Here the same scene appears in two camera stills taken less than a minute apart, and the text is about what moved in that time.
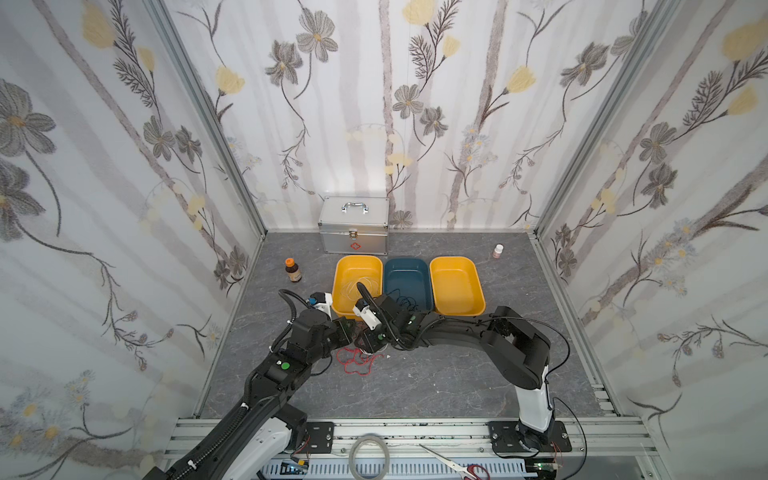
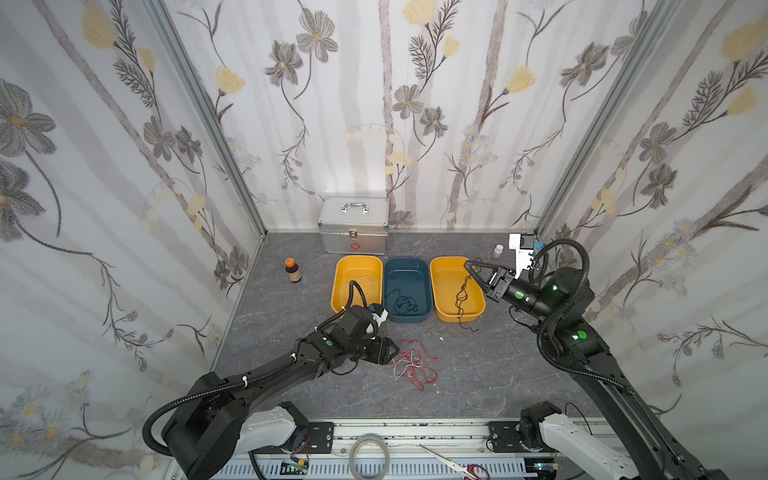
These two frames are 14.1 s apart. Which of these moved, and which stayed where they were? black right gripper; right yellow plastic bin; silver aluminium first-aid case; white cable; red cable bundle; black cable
Moved: black right gripper; red cable bundle
Stayed: silver aluminium first-aid case; right yellow plastic bin; white cable; black cable
